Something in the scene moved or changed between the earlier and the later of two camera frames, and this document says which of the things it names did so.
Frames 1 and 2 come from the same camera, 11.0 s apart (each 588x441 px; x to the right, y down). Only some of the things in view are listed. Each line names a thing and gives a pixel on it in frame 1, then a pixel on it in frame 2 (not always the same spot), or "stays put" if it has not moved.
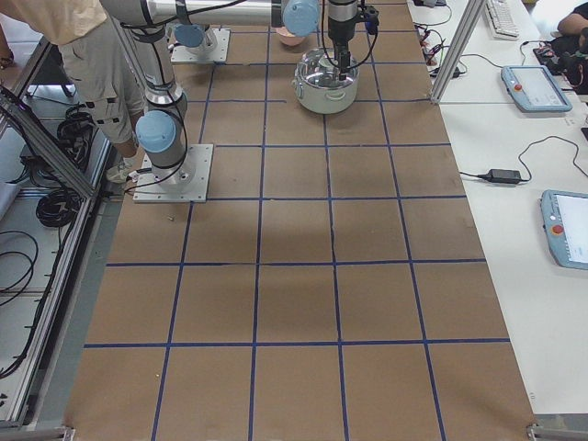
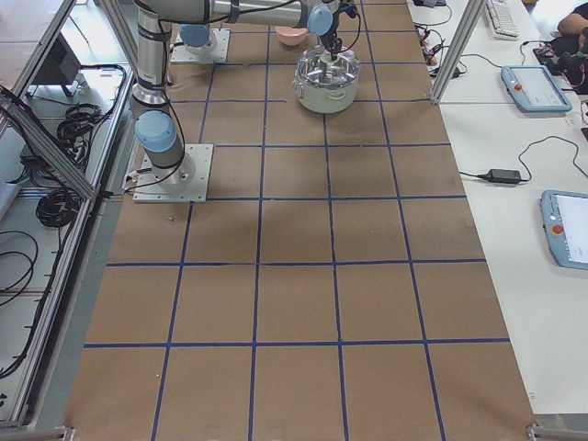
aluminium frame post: (473, 11) stays put
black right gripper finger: (342, 59) to (327, 43)
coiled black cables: (57, 208) stays put
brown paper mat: (332, 288) stays put
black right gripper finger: (348, 55) to (336, 46)
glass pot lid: (317, 68) stays put
